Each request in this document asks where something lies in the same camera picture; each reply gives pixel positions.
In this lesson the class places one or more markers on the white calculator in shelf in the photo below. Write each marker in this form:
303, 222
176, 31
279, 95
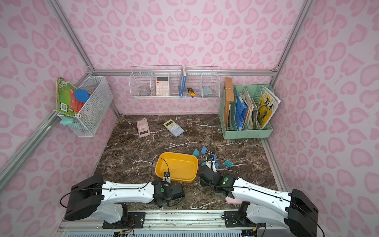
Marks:
162, 86

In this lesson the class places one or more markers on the blue binder clip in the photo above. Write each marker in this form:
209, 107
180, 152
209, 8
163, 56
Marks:
212, 162
203, 150

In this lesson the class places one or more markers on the blue round lid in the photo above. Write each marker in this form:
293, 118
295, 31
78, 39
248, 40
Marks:
81, 95

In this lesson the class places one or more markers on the yellow magazine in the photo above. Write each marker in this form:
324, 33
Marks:
268, 104

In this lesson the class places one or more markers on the white wire wall shelf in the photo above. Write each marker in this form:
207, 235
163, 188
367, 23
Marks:
197, 78

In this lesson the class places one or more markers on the yellow plastic storage box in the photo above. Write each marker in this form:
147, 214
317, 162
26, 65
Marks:
182, 167

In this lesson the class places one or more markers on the white wire wall basket left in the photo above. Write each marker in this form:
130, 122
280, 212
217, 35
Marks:
91, 113

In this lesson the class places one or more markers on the blue book in shelf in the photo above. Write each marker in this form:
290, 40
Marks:
182, 82

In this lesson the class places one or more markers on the green card package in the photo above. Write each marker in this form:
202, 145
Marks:
65, 94

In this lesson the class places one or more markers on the light blue cup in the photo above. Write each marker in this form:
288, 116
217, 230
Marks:
207, 91

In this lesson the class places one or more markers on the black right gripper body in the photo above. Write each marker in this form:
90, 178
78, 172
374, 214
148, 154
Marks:
208, 171

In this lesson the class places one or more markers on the clear glass bowl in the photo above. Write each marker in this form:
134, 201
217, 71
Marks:
144, 91

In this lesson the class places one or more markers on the yellow black toy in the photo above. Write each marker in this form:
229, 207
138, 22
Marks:
191, 92

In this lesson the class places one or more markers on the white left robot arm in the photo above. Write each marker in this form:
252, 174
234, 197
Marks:
107, 201

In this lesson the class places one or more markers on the brown clipboard folder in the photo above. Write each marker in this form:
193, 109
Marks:
229, 98

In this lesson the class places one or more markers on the pink plastic box lid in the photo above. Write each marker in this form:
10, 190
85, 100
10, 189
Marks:
233, 201

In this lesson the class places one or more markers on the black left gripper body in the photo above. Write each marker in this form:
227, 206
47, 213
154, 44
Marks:
177, 191

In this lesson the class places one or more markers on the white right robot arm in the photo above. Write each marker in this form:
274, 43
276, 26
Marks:
294, 210

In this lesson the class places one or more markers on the blue yellow calculator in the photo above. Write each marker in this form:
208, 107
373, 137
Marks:
174, 128

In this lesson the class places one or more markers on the aluminium front rail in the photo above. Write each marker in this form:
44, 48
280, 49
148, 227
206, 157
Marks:
173, 223

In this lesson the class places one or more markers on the pink calculator on table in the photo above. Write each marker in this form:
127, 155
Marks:
143, 128

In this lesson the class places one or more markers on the blue folder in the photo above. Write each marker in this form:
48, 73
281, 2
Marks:
240, 113

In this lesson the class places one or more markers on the green file organizer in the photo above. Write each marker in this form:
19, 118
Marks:
251, 128

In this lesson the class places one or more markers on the mint green sponge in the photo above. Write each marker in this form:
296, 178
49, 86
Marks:
68, 121

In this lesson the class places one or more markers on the teal binder clip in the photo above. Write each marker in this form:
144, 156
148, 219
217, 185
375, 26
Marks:
195, 153
228, 164

